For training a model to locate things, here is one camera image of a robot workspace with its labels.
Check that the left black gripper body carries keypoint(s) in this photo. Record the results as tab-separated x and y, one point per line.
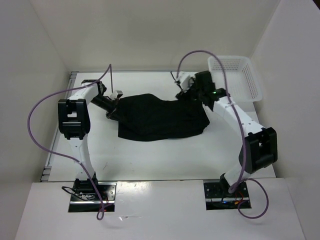
109	106

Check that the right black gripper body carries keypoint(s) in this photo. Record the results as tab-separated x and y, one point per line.
193	94

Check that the black shorts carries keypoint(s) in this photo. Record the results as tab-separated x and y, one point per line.
147	118

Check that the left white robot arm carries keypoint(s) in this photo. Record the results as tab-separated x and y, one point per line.
74	123

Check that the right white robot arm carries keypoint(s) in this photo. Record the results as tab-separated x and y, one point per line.
259	144

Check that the white perforated plastic basket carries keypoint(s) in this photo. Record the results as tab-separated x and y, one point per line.
242	83

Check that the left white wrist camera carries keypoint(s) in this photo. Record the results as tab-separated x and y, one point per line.
117	94

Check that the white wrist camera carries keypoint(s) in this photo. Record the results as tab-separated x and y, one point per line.
117	94
185	80

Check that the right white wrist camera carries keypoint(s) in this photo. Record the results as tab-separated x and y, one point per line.
185	80

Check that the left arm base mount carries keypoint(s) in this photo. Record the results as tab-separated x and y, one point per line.
81	202

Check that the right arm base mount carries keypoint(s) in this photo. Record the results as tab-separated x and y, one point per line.
216	199

